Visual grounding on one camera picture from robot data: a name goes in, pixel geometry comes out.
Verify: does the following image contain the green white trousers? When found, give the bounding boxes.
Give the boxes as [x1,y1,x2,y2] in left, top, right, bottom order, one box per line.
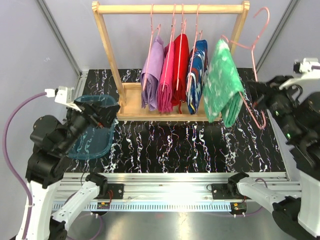
[203,39,245,128]

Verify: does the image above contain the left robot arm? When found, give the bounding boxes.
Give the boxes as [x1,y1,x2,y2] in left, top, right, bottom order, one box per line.
[15,101,120,240]

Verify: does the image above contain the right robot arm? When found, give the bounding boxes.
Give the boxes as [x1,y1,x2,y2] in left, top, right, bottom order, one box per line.
[227,75,320,240]

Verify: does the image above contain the lilac folded trousers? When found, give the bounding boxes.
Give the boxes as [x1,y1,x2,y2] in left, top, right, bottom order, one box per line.
[140,36,164,111]

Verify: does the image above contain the pink folded trousers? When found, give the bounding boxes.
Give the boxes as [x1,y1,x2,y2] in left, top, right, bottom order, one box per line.
[156,41,175,113]

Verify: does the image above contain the blue patterned folded trousers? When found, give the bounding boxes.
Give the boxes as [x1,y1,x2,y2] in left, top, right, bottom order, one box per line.
[186,39,208,115]

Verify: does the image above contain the pink hanger with blue trousers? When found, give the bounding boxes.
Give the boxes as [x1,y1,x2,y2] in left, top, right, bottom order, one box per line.
[186,3,201,92]

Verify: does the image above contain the red folded trousers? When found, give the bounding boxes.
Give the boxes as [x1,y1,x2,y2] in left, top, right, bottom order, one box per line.
[171,33,190,114]

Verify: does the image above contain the pink hanger with red trousers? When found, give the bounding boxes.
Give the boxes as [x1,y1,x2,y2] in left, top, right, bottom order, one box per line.
[175,3,187,91]

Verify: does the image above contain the pink hanger with lilac trousers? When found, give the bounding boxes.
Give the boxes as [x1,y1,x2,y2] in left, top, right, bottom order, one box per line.
[142,4,155,92]

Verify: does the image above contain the transparent blue plastic bin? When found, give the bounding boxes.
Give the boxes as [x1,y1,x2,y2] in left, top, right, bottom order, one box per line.
[68,94,116,160]

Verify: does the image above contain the wooden clothes rack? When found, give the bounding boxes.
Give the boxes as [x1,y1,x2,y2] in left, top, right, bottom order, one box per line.
[92,1,250,121]

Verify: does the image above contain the black marble pattern mat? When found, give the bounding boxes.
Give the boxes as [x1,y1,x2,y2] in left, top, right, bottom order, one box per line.
[62,67,288,174]

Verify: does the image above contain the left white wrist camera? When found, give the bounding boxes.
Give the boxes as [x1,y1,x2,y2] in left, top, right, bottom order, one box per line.
[44,86,82,112]

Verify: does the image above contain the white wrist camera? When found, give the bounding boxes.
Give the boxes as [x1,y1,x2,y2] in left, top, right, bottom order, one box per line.
[44,86,82,112]
[279,58,320,90]

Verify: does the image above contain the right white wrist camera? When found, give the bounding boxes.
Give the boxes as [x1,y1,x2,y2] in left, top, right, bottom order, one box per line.
[279,58,320,90]

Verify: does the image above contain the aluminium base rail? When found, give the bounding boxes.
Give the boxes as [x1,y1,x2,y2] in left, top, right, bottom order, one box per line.
[52,172,302,212]

